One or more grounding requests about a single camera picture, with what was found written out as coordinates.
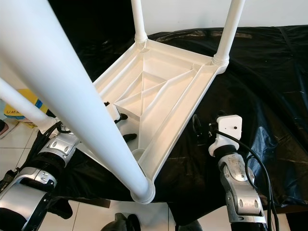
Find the white plastic table top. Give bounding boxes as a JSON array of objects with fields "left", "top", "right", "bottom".
[{"left": 46, "top": 38, "right": 228, "bottom": 181}]

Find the black plastic table sheet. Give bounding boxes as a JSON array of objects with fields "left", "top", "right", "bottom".
[{"left": 24, "top": 25, "right": 308, "bottom": 227}]

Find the dark wooden table leg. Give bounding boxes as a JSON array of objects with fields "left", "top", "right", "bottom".
[{"left": 77, "top": 196, "right": 110, "bottom": 208}]

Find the yellow bin with blue band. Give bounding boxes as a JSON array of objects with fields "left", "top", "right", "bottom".
[{"left": 5, "top": 89, "right": 49, "bottom": 128}]

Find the grey robot left foot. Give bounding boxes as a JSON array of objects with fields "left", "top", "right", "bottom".
[{"left": 108, "top": 213, "right": 142, "bottom": 231}]

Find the grey robot foot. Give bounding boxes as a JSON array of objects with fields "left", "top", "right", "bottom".
[
  {"left": 173, "top": 219, "right": 203, "bottom": 231},
  {"left": 108, "top": 213, "right": 142, "bottom": 231}
]

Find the black door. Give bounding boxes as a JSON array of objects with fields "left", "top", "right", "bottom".
[{"left": 48, "top": 0, "right": 133, "bottom": 73}]

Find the grey robot right foot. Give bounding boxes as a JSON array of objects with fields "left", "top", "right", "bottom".
[{"left": 173, "top": 219, "right": 203, "bottom": 231}]

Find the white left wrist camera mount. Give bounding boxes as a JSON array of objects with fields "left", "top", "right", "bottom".
[{"left": 106, "top": 103, "right": 122, "bottom": 122}]

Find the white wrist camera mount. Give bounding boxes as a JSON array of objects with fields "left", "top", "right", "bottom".
[
  {"left": 106, "top": 103, "right": 122, "bottom": 122},
  {"left": 209, "top": 115, "right": 243, "bottom": 157}
]

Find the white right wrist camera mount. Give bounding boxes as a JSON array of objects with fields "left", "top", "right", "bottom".
[{"left": 209, "top": 115, "right": 243, "bottom": 157}]

